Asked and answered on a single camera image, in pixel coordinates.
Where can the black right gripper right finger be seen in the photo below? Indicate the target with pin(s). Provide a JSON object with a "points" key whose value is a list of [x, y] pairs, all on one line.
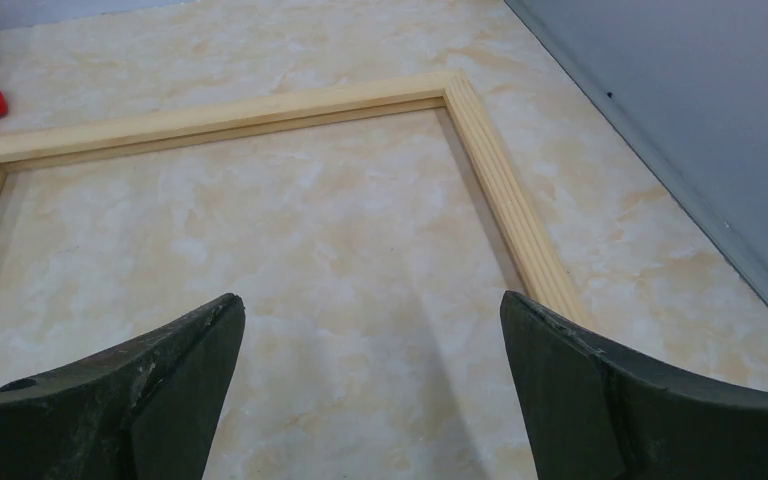
{"points": [[596, 409]]}

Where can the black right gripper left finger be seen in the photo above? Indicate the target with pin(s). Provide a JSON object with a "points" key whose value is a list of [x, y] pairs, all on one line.
{"points": [[147, 408]]}

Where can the light wooden picture frame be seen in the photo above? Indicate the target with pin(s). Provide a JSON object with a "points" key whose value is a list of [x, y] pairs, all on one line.
{"points": [[537, 263]]}

